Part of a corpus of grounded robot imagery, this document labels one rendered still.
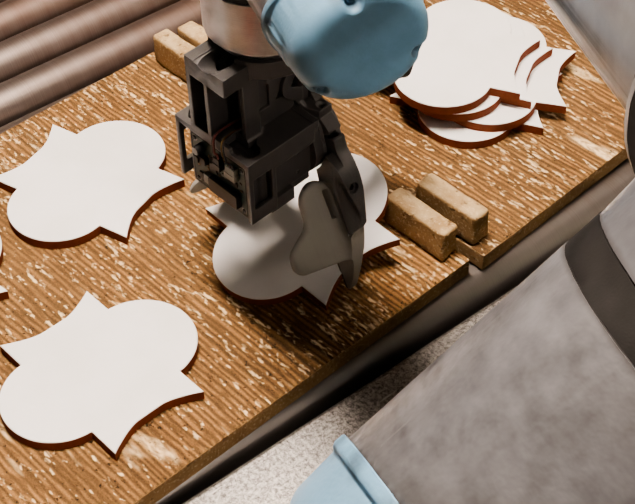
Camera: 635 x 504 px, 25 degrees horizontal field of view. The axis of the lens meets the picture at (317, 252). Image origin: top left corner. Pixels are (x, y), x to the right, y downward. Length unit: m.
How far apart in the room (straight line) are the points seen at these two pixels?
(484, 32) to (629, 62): 0.72
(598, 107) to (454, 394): 0.80
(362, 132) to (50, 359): 0.32
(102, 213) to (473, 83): 0.31
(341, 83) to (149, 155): 0.41
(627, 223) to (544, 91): 0.78
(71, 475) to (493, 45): 0.50
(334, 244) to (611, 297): 0.60
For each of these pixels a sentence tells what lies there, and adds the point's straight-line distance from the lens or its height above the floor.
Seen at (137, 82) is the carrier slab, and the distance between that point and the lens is 1.21.
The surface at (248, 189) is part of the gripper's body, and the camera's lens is 0.91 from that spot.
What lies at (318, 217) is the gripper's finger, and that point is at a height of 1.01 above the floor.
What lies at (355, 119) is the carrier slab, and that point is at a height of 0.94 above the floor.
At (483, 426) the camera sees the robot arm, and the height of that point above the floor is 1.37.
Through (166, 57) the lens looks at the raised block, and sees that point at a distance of 1.21.
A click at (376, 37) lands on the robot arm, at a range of 0.73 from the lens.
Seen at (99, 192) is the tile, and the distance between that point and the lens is 1.10.
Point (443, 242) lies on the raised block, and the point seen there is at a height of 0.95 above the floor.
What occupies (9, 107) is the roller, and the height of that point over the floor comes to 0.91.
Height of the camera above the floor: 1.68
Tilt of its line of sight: 45 degrees down
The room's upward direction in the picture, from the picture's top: straight up
